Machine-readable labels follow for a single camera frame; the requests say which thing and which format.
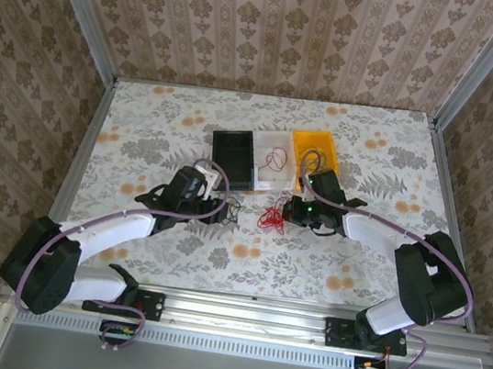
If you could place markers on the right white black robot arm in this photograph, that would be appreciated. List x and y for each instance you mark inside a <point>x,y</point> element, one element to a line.
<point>374,231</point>

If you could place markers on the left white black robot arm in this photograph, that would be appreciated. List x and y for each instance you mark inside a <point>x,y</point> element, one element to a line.
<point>106,224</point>

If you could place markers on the black plastic bin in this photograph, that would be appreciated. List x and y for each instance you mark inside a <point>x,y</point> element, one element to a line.
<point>234,159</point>

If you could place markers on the white translucent plastic bin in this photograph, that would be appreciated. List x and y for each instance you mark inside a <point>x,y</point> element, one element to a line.
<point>272,181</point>

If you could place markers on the floral print tablecloth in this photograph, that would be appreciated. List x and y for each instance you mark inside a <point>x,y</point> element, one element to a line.
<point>263,261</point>

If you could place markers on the yellow plastic bin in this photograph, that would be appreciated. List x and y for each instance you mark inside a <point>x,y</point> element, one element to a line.
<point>315,140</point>

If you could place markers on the left small circuit board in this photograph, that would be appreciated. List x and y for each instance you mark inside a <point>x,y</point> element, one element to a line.
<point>118,331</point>

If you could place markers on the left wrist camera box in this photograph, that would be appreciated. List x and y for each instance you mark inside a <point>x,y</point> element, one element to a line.
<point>187,180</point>

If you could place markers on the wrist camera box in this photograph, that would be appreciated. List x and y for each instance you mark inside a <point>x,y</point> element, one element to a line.
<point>325,184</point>
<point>187,180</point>

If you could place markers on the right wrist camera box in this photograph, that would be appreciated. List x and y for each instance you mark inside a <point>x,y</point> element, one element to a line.
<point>325,184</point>

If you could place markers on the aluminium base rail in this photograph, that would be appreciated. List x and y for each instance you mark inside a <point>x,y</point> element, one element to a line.
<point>245,316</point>

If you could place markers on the black left mount plate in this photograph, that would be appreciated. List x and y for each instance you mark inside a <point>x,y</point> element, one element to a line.
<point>149,307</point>

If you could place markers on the black mount plate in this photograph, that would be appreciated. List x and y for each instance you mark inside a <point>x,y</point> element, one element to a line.
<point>340,335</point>
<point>149,307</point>

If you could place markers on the aluminium table side rail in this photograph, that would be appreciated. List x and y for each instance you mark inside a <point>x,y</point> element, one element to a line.
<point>86,142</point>
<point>451,224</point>

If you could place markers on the black right mount plate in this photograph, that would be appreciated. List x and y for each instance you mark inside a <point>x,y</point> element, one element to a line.
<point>340,335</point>

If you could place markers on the aluminium frame post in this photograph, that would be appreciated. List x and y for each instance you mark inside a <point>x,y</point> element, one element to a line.
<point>85,7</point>
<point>480,66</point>

